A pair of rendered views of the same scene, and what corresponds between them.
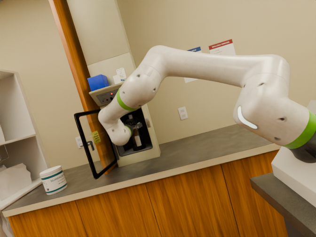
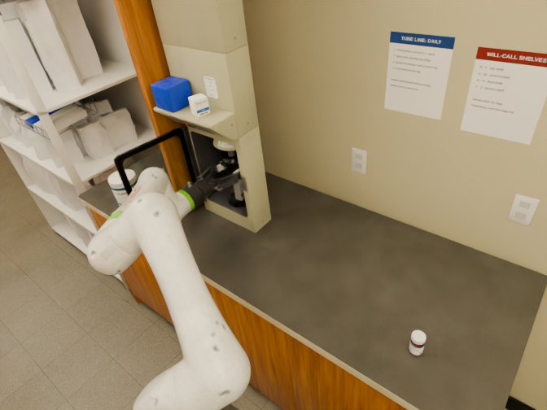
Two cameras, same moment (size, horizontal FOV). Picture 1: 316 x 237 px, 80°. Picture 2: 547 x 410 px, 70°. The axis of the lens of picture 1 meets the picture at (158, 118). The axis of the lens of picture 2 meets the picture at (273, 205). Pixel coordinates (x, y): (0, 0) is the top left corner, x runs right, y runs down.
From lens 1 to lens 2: 1.17 m
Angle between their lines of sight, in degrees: 48
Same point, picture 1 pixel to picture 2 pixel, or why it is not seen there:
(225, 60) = (175, 317)
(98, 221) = not seen: hidden behind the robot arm
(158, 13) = not seen: outside the picture
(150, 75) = (107, 259)
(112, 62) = (197, 59)
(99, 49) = (178, 23)
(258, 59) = (192, 363)
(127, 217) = not seen: hidden behind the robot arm
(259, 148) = (330, 355)
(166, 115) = (328, 146)
